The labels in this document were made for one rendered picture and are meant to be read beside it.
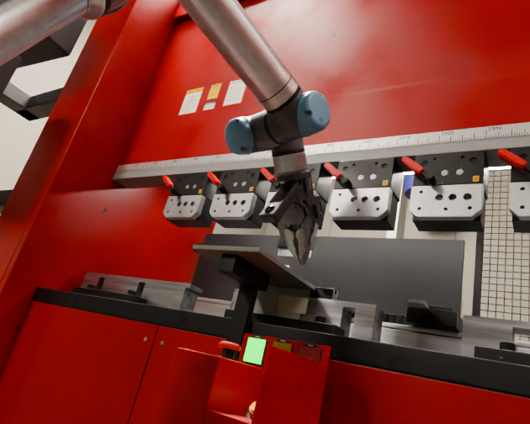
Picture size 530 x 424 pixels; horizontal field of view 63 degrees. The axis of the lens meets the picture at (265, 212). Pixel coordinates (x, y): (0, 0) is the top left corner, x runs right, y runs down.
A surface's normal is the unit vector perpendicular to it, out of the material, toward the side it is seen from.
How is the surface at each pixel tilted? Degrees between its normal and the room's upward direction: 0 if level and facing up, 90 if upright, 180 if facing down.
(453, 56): 90
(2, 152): 90
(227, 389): 90
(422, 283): 90
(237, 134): 126
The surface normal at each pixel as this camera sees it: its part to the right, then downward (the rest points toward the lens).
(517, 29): -0.51, -0.43
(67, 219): 0.83, -0.01
